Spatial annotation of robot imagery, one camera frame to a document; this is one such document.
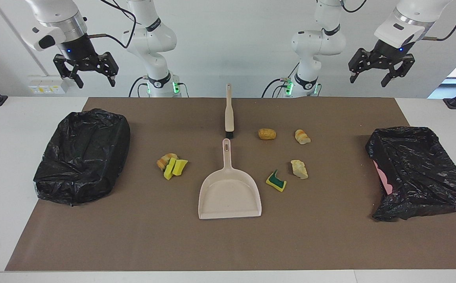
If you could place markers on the pink plastic bin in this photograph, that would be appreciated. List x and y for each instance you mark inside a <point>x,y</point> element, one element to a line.
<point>385,182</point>

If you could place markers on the orange striped croissant piece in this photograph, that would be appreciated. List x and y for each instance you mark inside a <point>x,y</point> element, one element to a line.
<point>302,137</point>

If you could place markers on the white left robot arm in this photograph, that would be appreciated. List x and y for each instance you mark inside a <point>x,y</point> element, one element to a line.
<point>318,43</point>

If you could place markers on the black bag lined bin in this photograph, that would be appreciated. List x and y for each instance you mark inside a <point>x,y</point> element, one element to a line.
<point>82,157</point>

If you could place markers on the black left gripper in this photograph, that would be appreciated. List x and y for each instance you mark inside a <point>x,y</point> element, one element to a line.
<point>387,53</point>

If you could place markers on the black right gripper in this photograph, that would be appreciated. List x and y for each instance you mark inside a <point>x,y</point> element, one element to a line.
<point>76,49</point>

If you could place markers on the brown table mat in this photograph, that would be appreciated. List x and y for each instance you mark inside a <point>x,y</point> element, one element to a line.
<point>228,243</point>

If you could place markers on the white wall conduit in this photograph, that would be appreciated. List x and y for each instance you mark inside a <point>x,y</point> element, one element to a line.
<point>9,23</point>

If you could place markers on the crumpled black trash bag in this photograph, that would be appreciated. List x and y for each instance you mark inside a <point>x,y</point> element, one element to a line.
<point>420,173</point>

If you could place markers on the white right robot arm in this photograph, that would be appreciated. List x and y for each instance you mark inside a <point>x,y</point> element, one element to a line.
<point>153,39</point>

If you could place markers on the beige brush black bristles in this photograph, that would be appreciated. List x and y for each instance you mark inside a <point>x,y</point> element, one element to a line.
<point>229,114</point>

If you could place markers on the beige plastic dustpan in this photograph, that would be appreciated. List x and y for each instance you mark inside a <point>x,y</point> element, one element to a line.
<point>229,192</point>

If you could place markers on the white wall socket box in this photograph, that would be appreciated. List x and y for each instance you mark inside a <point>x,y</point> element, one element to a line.
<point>47,84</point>

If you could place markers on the yellow sponge piece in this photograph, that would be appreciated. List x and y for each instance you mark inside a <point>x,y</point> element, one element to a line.
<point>169,169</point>
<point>180,167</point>

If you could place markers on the brown oval bread roll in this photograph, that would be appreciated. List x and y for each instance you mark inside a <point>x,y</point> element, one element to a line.
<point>267,134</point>

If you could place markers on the green and yellow sponge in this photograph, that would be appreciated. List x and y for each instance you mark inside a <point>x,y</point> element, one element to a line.
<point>276,182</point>

